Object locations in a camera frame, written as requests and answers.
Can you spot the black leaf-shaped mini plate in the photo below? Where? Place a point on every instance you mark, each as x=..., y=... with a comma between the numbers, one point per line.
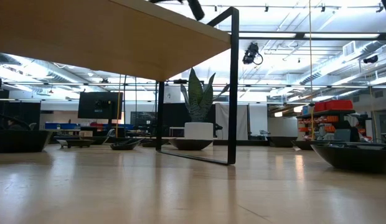
x=351, y=158
x=309, y=145
x=190, y=144

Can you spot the black small square mini plate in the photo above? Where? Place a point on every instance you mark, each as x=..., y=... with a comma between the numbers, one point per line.
x=76, y=143

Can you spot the black wavy square mini plate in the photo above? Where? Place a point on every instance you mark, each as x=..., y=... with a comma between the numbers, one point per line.
x=18, y=141

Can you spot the white paper sign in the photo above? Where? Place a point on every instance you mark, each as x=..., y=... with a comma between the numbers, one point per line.
x=172, y=95

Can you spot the black partition panel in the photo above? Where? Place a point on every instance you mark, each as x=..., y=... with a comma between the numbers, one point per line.
x=177, y=115
x=21, y=112

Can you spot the wooden riser shelf black legs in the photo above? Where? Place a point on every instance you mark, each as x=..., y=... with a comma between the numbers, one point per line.
x=87, y=31

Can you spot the snake plant in white pot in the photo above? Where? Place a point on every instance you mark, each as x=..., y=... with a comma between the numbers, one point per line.
x=198, y=130

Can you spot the white curtain screen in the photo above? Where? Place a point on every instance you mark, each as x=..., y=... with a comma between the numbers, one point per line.
x=249, y=121

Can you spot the yellow pole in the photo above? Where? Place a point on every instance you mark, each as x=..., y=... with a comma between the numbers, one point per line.
x=118, y=124

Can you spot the grey office chair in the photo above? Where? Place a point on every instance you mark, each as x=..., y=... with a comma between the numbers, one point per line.
x=111, y=132
x=32, y=126

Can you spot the red storage bin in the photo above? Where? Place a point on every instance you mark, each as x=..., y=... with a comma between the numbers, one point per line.
x=336, y=105

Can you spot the storage rack with orange bins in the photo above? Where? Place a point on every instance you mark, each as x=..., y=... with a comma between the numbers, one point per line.
x=327, y=119

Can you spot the black ceiling-mounted device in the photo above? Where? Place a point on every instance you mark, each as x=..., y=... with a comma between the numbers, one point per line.
x=370, y=59

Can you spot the person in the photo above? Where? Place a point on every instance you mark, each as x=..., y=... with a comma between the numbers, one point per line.
x=14, y=126

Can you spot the black hanging overhead camera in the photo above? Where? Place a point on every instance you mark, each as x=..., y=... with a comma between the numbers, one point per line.
x=250, y=53

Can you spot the black overhead frame bar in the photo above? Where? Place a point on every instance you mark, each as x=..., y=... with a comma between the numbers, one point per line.
x=300, y=35

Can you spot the black aluminium table frame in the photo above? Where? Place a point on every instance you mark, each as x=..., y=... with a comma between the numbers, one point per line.
x=221, y=142

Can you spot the black wall monitor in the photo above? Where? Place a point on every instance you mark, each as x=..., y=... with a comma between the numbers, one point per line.
x=99, y=105

